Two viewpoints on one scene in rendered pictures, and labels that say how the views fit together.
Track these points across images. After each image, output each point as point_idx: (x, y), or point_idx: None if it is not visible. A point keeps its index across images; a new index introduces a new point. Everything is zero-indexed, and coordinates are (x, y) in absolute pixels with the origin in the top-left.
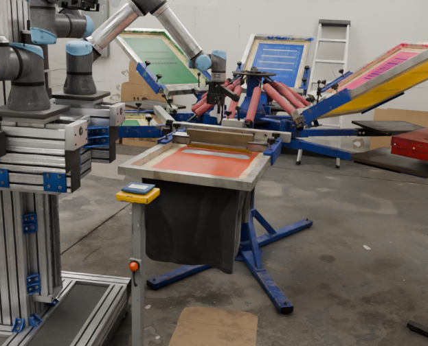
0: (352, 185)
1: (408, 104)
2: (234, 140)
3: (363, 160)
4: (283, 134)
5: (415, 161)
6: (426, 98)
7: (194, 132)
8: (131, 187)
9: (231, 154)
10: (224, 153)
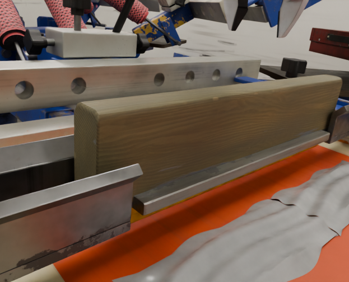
0: (17, 120)
1: (27, 22)
2: (301, 114)
3: (340, 92)
4: (250, 64)
5: None
6: (43, 14)
7: (153, 128)
8: None
9: (320, 181)
10: (312, 190)
